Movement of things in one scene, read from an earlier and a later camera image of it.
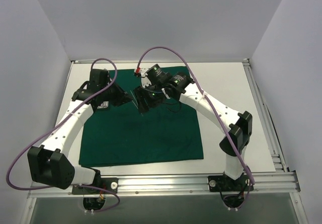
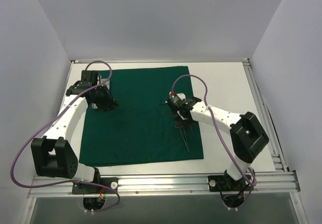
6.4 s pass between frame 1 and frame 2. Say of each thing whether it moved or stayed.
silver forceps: moved
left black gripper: moved
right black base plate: stayed
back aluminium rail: stayed
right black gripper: moved
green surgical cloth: stayed
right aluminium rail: stayed
